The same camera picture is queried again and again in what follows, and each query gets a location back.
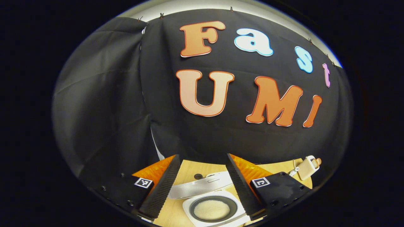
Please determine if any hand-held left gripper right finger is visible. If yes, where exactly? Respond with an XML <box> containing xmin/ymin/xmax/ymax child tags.
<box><xmin>226</xmin><ymin>154</ymin><xmax>311</xmax><ymax>220</ymax></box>

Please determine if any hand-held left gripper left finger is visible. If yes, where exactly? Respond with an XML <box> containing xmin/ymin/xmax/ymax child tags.
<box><xmin>90</xmin><ymin>154</ymin><xmax>181</xmax><ymax>220</ymax></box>

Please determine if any white rice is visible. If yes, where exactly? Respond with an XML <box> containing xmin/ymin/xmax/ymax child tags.
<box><xmin>193</xmin><ymin>200</ymin><xmax>230</xmax><ymax>220</ymax></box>

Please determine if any white rice cooker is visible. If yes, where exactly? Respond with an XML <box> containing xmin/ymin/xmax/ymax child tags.
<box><xmin>167</xmin><ymin>172</ymin><xmax>251</xmax><ymax>227</ymax></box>

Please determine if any white toaster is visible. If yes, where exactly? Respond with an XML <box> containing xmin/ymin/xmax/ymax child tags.
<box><xmin>297</xmin><ymin>155</ymin><xmax>320</xmax><ymax>181</ymax></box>

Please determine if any black backdrop cloth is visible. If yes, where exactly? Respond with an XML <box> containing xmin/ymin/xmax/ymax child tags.
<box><xmin>52</xmin><ymin>9</ymin><xmax>353</xmax><ymax>189</ymax></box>

